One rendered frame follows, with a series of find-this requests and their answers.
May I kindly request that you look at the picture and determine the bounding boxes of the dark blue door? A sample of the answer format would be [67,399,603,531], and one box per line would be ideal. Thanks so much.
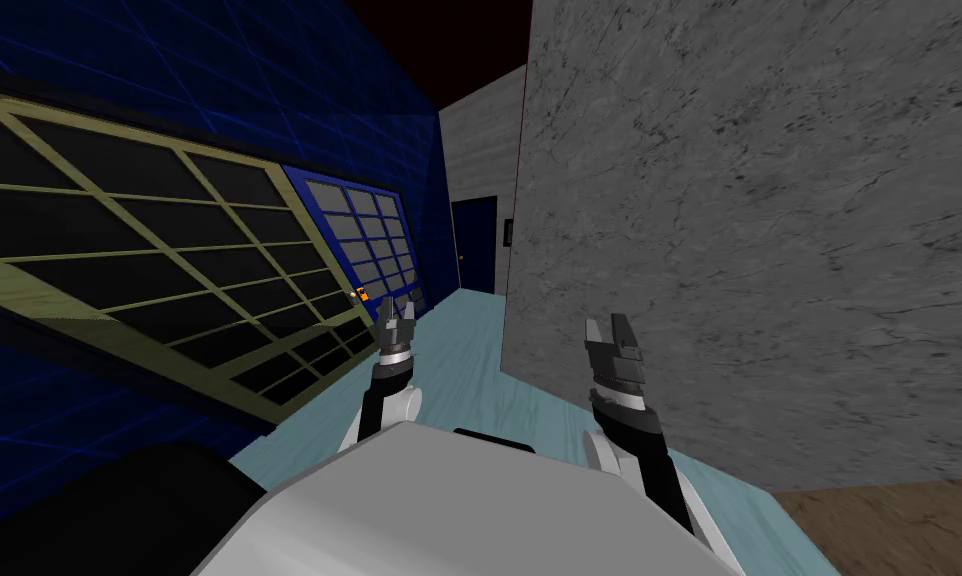
[450,195,499,295]

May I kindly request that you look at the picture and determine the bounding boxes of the blue glazed door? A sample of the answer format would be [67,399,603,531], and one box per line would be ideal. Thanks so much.
[280,163,432,323]

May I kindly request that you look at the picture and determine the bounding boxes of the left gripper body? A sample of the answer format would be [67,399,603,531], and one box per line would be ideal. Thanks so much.
[374,317,417,358]

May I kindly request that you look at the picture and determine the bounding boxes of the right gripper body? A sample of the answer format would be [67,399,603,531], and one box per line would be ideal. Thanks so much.
[584,337,648,395]

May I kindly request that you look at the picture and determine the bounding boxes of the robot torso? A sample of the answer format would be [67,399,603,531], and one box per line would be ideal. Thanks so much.
[191,420,748,576]

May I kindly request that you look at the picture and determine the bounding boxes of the large yellow framed window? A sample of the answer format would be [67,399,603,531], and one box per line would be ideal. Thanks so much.
[0,83,380,426]

